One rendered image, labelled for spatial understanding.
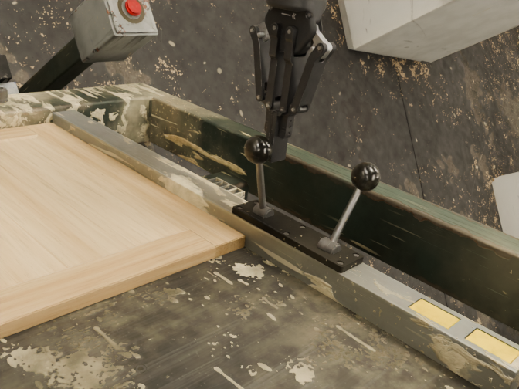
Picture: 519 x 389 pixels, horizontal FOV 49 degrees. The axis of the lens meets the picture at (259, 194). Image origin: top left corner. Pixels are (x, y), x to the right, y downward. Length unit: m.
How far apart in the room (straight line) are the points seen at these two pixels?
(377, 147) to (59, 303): 2.99
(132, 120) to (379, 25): 2.29
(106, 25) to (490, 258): 0.93
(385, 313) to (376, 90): 3.04
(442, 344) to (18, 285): 0.47
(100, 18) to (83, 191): 0.56
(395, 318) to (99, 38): 0.96
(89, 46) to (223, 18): 1.56
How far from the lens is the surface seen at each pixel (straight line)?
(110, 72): 2.44
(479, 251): 0.89
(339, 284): 0.72
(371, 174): 0.74
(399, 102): 3.85
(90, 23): 1.42
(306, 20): 0.72
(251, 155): 0.74
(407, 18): 3.33
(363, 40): 3.48
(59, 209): 0.87
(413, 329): 0.69
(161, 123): 1.33
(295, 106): 0.73
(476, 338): 0.68
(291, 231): 0.78
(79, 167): 1.02
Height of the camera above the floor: 1.98
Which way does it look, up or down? 47 degrees down
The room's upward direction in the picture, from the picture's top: 73 degrees clockwise
